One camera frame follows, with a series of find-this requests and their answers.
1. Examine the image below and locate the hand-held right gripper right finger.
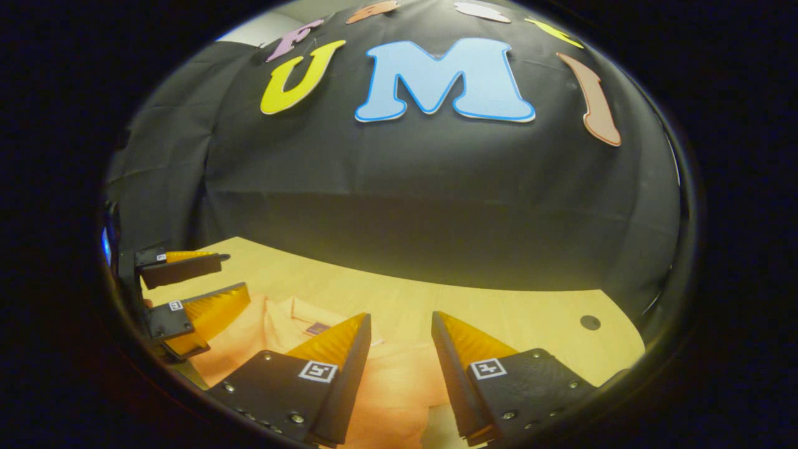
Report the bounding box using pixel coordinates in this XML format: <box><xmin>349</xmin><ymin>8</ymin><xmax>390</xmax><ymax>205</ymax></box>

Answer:
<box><xmin>430</xmin><ymin>310</ymin><xmax>597</xmax><ymax>445</ymax></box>

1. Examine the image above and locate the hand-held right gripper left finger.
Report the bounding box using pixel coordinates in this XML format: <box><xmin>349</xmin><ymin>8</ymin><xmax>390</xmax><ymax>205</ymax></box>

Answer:
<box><xmin>208</xmin><ymin>312</ymin><xmax>373</xmax><ymax>446</ymax></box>

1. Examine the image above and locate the orange T-shirt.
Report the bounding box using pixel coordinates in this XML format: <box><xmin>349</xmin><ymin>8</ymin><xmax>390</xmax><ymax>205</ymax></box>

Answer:
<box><xmin>187</xmin><ymin>293</ymin><xmax>474</xmax><ymax>449</ymax></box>

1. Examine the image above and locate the black backdrop cloth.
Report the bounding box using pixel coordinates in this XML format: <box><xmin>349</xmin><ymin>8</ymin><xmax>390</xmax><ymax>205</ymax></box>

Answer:
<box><xmin>103</xmin><ymin>0</ymin><xmax>683</xmax><ymax>312</ymax></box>

